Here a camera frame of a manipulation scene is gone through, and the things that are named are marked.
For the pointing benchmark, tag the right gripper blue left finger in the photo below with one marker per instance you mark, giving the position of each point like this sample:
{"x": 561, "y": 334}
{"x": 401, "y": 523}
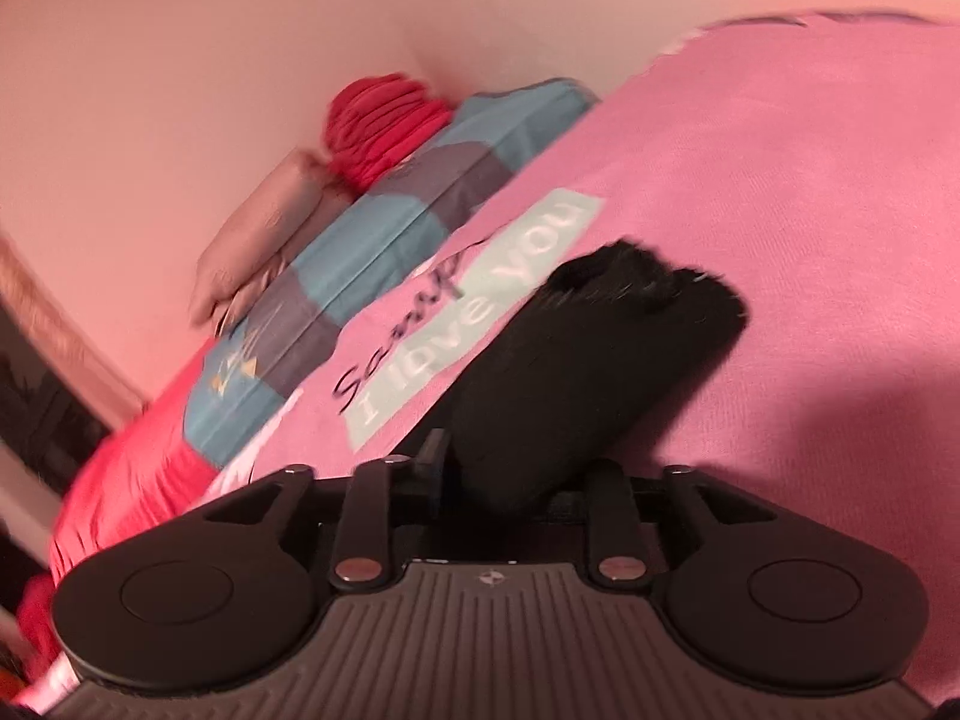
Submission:
{"x": 361, "y": 558}

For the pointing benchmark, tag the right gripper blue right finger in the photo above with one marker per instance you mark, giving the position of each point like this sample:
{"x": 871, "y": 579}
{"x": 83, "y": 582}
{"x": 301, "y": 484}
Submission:
{"x": 616, "y": 553}

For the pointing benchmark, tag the black knit pants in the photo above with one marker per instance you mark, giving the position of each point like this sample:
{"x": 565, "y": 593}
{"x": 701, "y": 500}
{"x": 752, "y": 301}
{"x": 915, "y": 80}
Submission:
{"x": 608, "y": 337}

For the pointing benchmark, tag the red bed cover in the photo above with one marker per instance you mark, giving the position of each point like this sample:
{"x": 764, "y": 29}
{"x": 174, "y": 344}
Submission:
{"x": 140, "y": 476}

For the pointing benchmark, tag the folded pink blanket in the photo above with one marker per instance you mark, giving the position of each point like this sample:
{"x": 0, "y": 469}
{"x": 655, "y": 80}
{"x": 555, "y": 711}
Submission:
{"x": 297, "y": 201}

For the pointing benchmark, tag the pink bed sheet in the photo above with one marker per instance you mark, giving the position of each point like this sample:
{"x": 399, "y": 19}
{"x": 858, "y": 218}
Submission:
{"x": 744, "y": 261}

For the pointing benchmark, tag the blue grey patterned pillow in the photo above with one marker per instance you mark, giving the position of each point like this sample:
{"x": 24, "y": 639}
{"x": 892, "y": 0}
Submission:
{"x": 374, "y": 245}

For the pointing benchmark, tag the folded red clothes stack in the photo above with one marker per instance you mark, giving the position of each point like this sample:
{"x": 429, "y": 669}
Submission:
{"x": 376, "y": 123}

